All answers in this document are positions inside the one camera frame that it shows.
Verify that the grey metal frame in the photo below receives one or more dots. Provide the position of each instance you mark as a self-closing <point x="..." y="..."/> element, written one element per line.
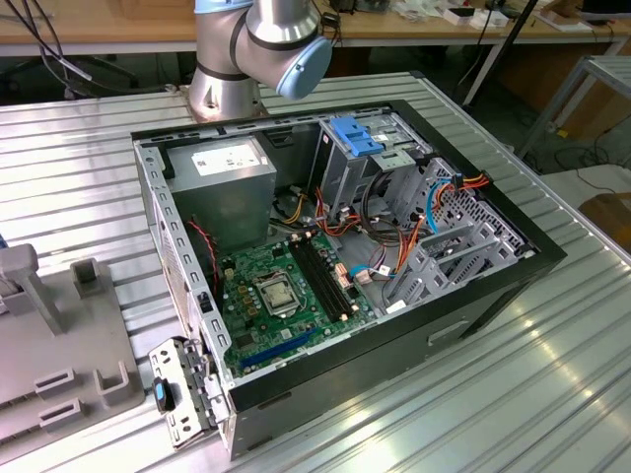
<point x="611" y="66"/>

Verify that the black slanted pole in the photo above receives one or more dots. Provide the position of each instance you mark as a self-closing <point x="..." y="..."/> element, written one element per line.
<point x="512" y="33"/>

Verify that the black device on desk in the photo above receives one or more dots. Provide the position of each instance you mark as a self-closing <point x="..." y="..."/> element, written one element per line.
<point x="599" y="10"/>

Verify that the grey power supply unit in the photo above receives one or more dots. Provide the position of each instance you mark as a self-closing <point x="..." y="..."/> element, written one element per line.
<point x="222" y="197"/>

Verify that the blue expansion slot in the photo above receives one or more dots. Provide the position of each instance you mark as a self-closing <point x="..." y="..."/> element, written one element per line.
<point x="276" y="351"/>

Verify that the black blue bracket lever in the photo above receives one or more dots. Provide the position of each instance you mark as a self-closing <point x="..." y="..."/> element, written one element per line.
<point x="160" y="394"/>

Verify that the grey metal disk bay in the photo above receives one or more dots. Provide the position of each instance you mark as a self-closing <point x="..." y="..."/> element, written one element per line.
<point x="429" y="278"/>

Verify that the grey parts rack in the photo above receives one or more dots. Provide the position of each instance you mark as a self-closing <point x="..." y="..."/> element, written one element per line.
<point x="49" y="355"/>

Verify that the silver expansion slot bracket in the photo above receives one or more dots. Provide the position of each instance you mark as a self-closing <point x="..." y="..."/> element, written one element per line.
<point x="170" y="359"/>

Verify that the blue plastic drive latch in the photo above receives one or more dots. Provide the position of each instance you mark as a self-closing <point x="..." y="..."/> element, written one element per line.
<point x="357" y="140"/>

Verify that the wooden desk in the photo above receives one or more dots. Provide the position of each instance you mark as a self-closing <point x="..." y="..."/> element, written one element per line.
<point x="98" y="29"/>
<point x="394" y="29"/>

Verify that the silver CPU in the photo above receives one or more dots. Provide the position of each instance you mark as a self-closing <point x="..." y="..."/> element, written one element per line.
<point x="277" y="295"/>

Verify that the CPU socket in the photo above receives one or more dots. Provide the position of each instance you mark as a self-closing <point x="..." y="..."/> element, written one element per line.
<point x="286" y="312"/>

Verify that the brown cardboard box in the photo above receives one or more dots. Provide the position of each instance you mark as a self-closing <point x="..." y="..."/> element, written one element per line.
<point x="609" y="217"/>
<point x="596" y="113"/>

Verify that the black open PC case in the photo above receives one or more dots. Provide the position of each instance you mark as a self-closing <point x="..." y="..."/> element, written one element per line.
<point x="394" y="355"/>

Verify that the black RAM slot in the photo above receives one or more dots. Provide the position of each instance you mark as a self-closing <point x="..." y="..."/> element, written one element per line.
<point x="314" y="278"/>
<point x="335" y="278"/>
<point x="321" y="278"/>
<point x="328" y="278"/>

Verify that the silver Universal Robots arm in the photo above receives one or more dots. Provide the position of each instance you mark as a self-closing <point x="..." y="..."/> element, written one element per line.
<point x="222" y="93"/>

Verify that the grey optical drive cage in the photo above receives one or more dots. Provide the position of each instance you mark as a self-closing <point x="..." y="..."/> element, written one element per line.
<point x="340" y="172"/>

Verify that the white box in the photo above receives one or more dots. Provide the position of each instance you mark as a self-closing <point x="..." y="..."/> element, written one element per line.
<point x="490" y="20"/>
<point x="458" y="15"/>

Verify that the black case fan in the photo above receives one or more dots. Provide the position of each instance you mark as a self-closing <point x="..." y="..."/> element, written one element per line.
<point x="215" y="281"/>

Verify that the green motherboard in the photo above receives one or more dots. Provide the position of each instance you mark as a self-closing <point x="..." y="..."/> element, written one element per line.
<point x="278" y="327"/>

